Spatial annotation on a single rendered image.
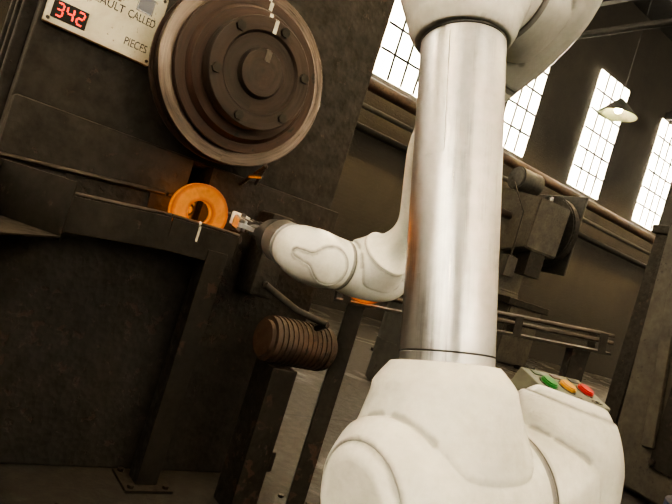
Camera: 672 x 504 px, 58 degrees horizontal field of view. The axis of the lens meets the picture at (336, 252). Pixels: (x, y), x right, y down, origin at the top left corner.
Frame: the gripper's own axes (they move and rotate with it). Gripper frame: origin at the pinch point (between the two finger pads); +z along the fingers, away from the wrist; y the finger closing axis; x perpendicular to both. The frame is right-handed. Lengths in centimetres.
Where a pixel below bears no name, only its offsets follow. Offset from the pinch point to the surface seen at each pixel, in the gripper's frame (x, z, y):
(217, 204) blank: 0.6, 22.9, 3.5
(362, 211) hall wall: 29, 636, 504
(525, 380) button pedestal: -11, -48, 56
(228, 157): 13.3, 22.4, 1.8
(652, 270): 54, 125, 412
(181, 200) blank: -1.4, 23.2, -6.0
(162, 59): 29.5, 23.8, -21.9
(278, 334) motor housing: -25.5, 3.4, 23.2
